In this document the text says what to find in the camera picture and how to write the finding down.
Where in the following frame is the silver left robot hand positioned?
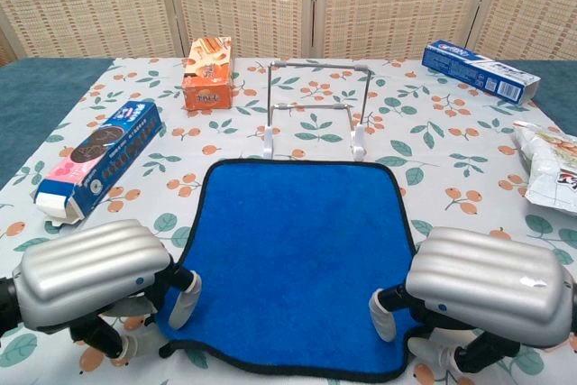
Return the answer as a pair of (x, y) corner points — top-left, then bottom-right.
(11, 219), (202, 368)

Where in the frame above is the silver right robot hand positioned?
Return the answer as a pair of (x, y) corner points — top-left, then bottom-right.
(368, 227), (573, 385)

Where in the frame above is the blue black-edged mat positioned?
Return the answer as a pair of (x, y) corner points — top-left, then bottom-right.
(158, 158), (427, 380)

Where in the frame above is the white nut snack bag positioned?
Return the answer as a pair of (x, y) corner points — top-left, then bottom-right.
(513, 121), (577, 217)

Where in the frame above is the blue chocolate cookie box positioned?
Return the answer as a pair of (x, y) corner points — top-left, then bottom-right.
(30, 99), (163, 227)

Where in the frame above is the teal fabric table cover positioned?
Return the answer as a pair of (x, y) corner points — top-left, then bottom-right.
(0, 56), (577, 190)

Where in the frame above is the orange biscuit box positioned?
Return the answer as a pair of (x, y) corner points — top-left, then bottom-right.
(181, 36), (235, 112)

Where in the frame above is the blue white toothpaste box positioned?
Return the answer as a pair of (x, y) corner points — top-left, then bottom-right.
(421, 41), (542, 105)

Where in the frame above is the floral print tablecloth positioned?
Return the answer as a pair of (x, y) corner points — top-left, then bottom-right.
(0, 56), (577, 385)

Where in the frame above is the bamboo folding screen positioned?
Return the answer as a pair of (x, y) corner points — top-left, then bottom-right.
(0, 0), (577, 66)

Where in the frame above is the metal wire stand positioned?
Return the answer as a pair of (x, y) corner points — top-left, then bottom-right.
(261, 60), (374, 160)

